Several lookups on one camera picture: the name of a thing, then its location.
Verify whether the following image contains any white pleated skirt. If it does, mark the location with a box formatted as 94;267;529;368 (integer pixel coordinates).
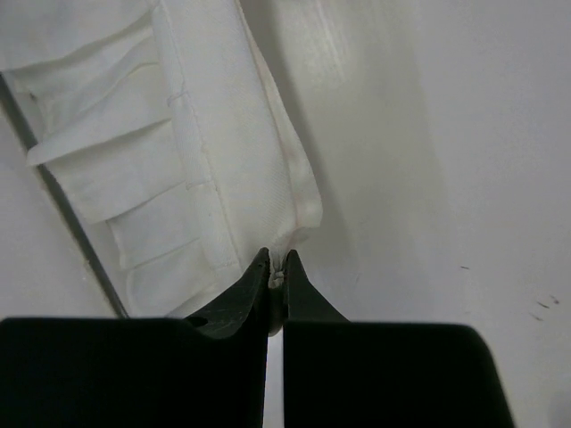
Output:
0;0;429;335

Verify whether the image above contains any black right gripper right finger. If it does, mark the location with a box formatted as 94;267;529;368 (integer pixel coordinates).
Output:
283;251;514;427

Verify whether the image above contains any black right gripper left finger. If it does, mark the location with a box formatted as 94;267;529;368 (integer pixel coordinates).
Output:
1;250;269;427

